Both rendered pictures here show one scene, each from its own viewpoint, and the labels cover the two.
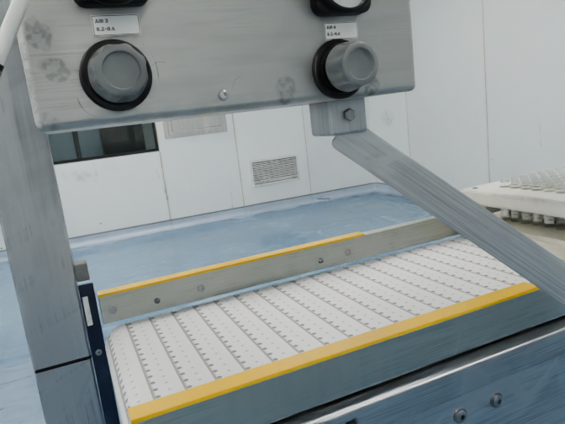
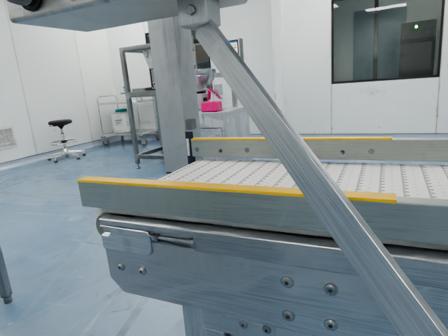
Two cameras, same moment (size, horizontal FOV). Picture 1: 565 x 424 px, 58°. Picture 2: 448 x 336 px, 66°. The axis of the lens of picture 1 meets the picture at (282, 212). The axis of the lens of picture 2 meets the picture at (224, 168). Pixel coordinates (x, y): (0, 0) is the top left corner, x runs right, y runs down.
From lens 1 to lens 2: 0.35 m
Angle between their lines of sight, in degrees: 47
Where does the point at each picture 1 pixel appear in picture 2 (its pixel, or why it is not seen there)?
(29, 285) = (165, 126)
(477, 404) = (307, 281)
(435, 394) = (258, 251)
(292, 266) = (316, 151)
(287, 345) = not seen: hidden behind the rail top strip
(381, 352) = (211, 198)
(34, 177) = (170, 66)
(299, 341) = not seen: hidden behind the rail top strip
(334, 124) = (181, 18)
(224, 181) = not seen: outside the picture
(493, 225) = (265, 110)
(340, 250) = (364, 148)
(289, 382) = (149, 193)
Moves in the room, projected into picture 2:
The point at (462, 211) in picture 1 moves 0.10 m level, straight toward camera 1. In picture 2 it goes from (249, 94) to (115, 107)
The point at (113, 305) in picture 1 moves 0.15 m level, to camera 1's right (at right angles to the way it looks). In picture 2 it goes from (197, 147) to (258, 155)
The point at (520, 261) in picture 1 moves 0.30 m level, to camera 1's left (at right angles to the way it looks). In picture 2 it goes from (280, 147) to (101, 129)
